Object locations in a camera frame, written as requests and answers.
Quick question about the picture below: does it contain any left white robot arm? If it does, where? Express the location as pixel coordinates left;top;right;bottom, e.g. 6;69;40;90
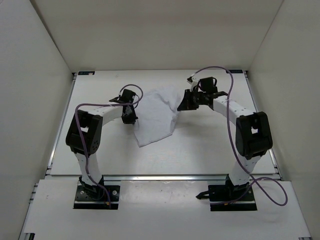
65;86;144;205

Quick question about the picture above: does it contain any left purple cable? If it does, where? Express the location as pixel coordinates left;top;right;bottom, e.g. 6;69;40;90
75;84;144;205

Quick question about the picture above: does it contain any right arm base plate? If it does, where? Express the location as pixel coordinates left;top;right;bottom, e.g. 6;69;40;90
208;185;258;212

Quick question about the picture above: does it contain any white skirt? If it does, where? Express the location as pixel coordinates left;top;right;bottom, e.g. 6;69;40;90
134;85;182;147

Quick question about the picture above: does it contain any left blue corner label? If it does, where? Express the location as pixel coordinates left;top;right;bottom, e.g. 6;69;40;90
77;71;95;76

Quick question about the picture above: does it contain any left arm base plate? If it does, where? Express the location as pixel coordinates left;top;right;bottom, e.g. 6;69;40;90
73;182;121;210

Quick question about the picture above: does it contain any aluminium front rail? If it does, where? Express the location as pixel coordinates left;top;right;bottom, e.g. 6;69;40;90
103;174;226;182

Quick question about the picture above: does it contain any blue corner label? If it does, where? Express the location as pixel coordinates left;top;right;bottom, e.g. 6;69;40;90
229;69;243;74
77;71;95;76

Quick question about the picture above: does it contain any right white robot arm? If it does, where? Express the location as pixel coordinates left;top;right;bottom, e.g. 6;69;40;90
177;76;273;205

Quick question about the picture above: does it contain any right blue corner label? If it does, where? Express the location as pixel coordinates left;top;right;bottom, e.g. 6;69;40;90
229;69;243;74

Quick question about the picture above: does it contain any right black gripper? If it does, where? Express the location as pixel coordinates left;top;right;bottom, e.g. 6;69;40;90
177;90;206;112

